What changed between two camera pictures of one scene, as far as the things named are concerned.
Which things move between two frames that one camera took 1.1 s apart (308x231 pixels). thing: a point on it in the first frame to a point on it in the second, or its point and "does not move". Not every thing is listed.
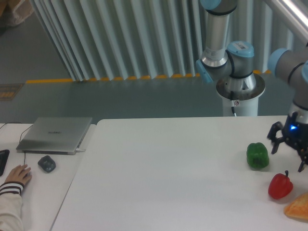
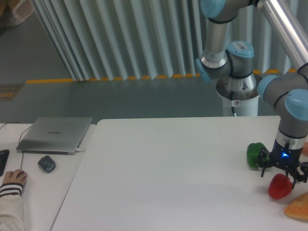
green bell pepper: [257, 155] does not move
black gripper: [295, 133] to [286, 157]
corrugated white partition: [102, 39] does not move
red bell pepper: [280, 186] does not move
